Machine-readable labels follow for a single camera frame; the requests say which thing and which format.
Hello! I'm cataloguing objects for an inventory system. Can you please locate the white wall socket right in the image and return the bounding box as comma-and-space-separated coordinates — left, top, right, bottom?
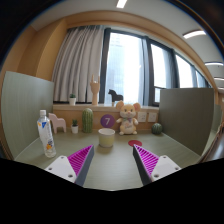
148, 113, 157, 122

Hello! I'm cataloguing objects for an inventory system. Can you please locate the small plant on windowsill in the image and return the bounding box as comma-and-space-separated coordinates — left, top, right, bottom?
69, 93, 76, 106

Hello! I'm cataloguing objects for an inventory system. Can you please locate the wooden hand sculpture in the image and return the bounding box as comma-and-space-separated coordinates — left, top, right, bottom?
90, 78, 100, 105

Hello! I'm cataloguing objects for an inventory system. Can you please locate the green partition panel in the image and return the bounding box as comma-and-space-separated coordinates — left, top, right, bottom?
158, 88, 214, 155
1, 71, 54, 159

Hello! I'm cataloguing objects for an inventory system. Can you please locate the small potted plant white pot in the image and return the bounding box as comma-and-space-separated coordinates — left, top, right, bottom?
71, 119, 78, 134

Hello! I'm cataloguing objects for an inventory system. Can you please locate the tall green cactus ornament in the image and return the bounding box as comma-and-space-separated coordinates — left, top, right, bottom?
82, 108, 93, 133

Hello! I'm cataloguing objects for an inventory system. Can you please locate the red round coaster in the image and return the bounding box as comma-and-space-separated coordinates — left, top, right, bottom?
128, 140, 142, 146

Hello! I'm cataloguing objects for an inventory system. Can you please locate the purple round number sign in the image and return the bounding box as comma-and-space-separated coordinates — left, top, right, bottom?
100, 114, 115, 128

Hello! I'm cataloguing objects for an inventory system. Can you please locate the right green partition panel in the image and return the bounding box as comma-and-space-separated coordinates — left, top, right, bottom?
158, 88, 214, 155

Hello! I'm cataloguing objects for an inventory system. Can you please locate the left green partition panel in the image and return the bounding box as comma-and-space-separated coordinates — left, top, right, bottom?
1, 71, 54, 159

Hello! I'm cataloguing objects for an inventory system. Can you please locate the clear plastic water bottle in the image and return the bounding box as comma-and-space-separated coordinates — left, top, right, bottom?
37, 110, 56, 158

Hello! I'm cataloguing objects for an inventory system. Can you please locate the pink wooden horse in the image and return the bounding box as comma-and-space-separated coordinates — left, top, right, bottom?
49, 113, 66, 133

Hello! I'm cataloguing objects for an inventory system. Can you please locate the white wall socket left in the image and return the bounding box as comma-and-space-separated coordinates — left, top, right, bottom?
138, 112, 147, 123

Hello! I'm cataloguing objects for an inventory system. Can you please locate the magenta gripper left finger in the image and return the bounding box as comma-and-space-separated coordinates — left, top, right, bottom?
46, 145, 94, 186

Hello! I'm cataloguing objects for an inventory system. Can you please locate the pale yellow paper cup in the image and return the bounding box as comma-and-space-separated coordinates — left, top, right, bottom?
98, 128, 115, 148

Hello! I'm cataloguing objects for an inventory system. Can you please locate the round green cactus ornament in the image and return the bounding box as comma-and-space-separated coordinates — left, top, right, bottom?
151, 123, 163, 135

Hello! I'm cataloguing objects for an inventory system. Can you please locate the black horse figurine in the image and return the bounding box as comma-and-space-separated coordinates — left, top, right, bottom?
108, 89, 123, 102

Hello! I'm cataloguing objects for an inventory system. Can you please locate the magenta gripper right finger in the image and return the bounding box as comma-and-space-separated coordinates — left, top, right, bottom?
133, 144, 180, 185

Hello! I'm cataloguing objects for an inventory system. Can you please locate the white wall socket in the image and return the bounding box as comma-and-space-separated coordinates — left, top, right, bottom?
148, 113, 157, 122
138, 112, 147, 123

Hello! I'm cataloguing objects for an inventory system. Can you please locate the plush mouse toy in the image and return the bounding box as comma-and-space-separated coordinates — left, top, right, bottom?
116, 101, 141, 135

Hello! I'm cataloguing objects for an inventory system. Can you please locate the grey white curtain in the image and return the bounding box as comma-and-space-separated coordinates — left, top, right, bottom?
52, 25, 104, 103

